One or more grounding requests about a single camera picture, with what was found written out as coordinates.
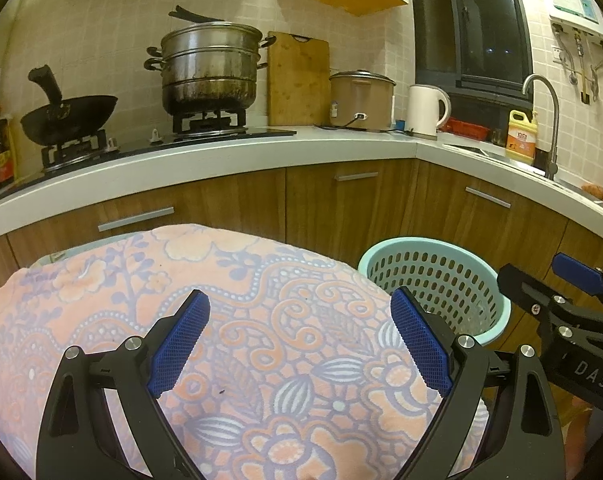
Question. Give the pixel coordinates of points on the white wall socket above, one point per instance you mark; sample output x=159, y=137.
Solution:
x=557, y=55

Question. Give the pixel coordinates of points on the black wok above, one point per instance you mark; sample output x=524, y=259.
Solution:
x=71, y=121

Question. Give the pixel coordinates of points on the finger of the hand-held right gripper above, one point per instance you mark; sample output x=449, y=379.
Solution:
x=579, y=272
x=531, y=292

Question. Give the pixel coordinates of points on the yellow detergent bottle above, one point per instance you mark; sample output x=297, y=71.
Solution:
x=521, y=140

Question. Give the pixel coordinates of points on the metal water heater pipes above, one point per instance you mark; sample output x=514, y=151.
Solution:
x=586, y=70

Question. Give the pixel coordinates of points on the teal plastic basket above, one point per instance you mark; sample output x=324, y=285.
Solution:
x=431, y=270

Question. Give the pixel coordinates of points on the steel steamer pot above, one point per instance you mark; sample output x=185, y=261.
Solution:
x=211, y=70

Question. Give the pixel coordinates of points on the wooden kitchen cabinet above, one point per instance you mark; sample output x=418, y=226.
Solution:
x=321, y=220

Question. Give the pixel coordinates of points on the red plastic tray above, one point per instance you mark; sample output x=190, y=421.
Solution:
x=464, y=129

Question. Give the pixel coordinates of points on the dark window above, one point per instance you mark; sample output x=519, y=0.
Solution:
x=471, y=25

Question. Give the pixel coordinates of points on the steel sink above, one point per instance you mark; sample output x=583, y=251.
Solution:
x=486, y=151

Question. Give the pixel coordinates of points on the steel kitchen faucet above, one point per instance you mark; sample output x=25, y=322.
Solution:
x=554, y=125

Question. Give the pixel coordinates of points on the black gas stove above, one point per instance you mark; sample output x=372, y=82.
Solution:
x=141, y=147

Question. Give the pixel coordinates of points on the white electric kettle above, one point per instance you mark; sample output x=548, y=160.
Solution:
x=426, y=110

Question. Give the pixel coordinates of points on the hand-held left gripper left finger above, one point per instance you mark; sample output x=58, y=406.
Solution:
x=179, y=345

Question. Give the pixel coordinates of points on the person's right hand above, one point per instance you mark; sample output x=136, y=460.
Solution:
x=577, y=435

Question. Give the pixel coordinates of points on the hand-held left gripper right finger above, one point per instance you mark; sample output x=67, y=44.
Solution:
x=421, y=345

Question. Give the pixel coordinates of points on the floral pink tablecloth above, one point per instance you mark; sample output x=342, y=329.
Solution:
x=281, y=300

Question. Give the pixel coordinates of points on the wooden cutting board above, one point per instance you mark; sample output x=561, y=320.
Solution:
x=297, y=80

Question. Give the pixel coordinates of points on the brown rice cooker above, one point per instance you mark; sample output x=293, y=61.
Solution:
x=361, y=100

